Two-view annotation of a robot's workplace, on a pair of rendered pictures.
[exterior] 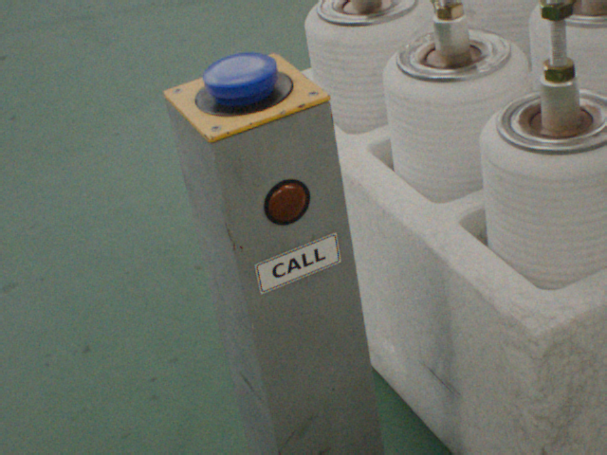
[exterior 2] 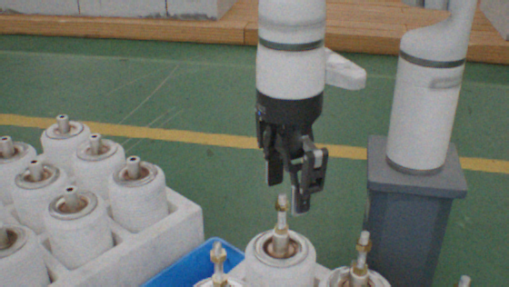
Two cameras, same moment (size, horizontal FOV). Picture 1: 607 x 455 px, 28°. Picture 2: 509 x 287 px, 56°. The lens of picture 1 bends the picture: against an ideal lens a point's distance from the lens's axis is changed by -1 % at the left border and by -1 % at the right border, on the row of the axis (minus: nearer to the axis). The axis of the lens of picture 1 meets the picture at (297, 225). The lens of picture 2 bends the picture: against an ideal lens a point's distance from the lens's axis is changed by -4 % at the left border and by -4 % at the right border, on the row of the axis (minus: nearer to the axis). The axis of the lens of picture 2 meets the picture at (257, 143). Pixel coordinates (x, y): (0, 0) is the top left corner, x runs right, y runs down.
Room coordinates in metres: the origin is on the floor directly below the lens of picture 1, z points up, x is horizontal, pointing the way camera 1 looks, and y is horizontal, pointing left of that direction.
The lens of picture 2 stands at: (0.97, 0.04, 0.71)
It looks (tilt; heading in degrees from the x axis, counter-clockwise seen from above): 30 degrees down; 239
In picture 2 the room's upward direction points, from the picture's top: straight up
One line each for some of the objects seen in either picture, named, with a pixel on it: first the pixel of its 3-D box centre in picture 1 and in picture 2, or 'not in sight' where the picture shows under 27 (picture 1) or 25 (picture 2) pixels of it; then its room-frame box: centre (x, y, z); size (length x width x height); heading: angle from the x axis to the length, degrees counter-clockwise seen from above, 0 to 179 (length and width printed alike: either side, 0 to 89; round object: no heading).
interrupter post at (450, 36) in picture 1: (451, 37); not in sight; (0.72, -0.12, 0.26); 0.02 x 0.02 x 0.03
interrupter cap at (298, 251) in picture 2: not in sight; (280, 248); (0.68, -0.38, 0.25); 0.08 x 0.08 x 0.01
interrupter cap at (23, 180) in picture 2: not in sight; (37, 176); (0.94, -0.74, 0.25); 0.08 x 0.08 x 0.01
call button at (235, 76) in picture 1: (242, 83); not in sight; (0.59, 0.02, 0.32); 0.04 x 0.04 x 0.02
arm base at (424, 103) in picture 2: not in sight; (423, 111); (0.42, -0.40, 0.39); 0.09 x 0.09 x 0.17; 48
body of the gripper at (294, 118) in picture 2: not in sight; (289, 117); (0.68, -0.38, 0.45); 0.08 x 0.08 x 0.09
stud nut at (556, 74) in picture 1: (559, 69); not in sight; (0.60, -0.16, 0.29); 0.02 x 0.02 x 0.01; 22
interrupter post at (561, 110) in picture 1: (560, 101); not in sight; (0.60, -0.16, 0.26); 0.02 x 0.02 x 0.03
